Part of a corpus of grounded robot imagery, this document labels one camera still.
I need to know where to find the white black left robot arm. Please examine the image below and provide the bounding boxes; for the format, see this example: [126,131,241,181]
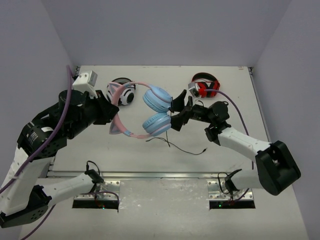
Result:
[0,90,119,228]

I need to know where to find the metal mounting plate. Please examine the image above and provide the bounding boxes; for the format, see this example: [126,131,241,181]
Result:
[73,179,121,201]
[206,180,254,200]

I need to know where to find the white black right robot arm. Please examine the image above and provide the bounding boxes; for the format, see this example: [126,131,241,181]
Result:
[169,90,301,196]

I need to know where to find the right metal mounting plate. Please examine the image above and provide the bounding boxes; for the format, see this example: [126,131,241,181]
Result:
[206,180,254,200]

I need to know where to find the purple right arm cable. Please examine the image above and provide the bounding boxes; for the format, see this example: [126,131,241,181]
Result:
[204,89,256,171]

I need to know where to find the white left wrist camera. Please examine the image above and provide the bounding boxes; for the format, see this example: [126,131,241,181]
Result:
[72,70,98,98]

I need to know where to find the white black headphones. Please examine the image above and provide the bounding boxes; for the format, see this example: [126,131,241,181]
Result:
[106,77,136,106]

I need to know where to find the thin black headphone cable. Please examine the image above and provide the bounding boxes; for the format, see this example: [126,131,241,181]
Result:
[145,107,208,156]

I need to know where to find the front aluminium rail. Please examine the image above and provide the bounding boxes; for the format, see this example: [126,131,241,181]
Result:
[46,170,253,180]

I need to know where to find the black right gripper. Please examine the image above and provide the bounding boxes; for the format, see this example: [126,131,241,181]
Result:
[160,90,215,132]

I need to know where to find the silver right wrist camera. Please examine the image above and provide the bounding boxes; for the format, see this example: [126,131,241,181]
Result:
[188,82,201,98]

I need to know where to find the pink blue cat-ear headphones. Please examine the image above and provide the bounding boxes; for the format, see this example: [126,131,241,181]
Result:
[107,81,173,139]

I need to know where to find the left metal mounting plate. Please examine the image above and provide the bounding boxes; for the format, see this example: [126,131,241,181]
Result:
[73,179,121,201]

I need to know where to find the red black headphones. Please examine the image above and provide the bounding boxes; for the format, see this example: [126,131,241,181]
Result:
[191,72,221,98]

